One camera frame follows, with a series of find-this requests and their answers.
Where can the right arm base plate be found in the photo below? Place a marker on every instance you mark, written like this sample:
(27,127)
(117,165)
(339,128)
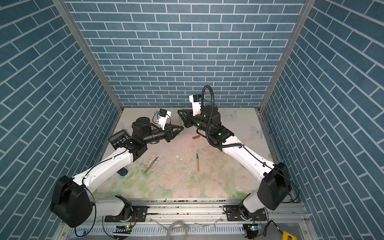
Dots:
(236,213)

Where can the tan pen left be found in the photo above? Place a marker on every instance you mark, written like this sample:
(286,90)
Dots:
(150,165)

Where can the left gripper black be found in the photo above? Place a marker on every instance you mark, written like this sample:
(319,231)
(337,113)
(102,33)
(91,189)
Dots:
(169,134)

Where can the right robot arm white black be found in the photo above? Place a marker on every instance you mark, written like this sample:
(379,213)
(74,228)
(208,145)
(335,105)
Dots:
(274,182)

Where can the blue stapler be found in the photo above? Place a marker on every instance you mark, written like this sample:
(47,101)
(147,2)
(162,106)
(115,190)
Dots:
(122,172)

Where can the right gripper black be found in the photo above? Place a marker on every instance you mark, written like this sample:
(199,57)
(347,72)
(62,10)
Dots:
(188,122)

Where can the tan pen middle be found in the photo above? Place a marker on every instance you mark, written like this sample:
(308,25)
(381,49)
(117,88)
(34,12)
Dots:
(198,163)

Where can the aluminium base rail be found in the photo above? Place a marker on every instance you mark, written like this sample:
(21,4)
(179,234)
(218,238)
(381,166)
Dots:
(189,218)

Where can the tan pen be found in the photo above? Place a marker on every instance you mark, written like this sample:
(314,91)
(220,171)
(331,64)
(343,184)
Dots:
(150,165)
(198,163)

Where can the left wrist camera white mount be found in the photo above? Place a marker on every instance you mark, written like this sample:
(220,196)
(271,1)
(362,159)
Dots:
(161,117)

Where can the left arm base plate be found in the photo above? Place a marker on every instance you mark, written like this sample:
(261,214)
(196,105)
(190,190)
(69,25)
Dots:
(131,214)

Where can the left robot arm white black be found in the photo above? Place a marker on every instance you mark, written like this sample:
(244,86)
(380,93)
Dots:
(73,200)

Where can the black desk calculator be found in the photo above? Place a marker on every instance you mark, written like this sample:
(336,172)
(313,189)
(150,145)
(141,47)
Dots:
(118,139)

